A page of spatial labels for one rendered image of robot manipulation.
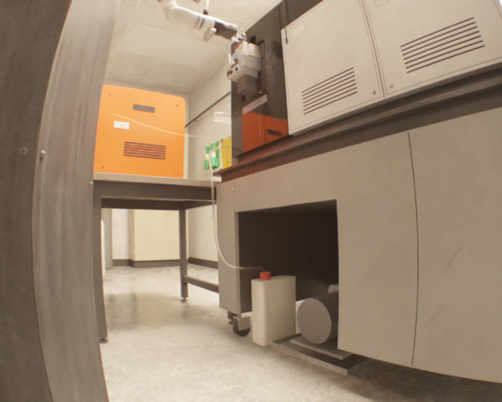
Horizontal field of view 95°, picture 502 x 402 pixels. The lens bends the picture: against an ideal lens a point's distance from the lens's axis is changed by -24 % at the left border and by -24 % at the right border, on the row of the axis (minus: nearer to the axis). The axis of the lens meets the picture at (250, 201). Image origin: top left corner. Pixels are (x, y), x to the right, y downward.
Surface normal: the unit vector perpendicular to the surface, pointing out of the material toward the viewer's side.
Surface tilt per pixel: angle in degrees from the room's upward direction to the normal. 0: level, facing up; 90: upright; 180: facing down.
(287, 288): 90
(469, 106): 90
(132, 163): 90
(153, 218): 90
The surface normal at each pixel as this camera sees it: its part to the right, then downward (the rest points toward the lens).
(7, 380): 0.24, -0.11
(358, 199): -0.82, -0.04
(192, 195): 0.57, -0.10
